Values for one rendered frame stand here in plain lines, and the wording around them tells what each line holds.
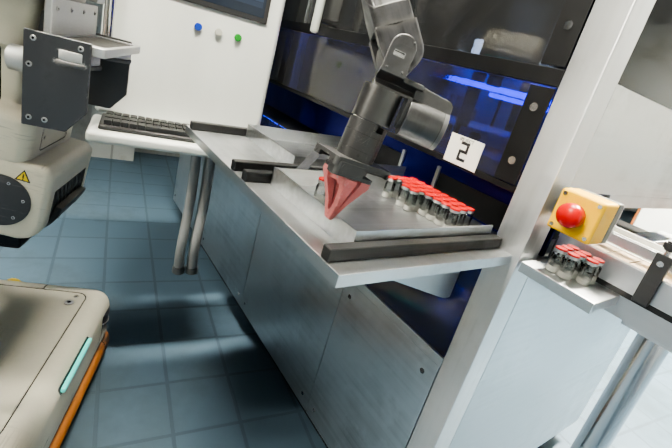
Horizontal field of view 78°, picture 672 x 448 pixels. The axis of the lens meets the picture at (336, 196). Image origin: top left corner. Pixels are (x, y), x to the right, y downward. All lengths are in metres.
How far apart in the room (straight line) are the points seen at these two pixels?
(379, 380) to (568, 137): 0.71
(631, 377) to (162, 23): 1.40
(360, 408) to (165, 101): 1.06
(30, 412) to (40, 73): 0.70
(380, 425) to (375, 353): 0.17
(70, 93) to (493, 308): 0.86
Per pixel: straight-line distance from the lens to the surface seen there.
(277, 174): 0.76
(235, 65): 1.43
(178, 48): 1.40
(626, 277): 0.88
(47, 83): 0.88
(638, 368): 0.94
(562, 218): 0.75
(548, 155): 0.80
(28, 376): 1.25
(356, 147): 0.57
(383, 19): 0.59
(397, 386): 1.09
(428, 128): 0.58
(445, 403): 1.00
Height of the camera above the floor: 1.13
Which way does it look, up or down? 18 degrees down
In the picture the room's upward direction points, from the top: 16 degrees clockwise
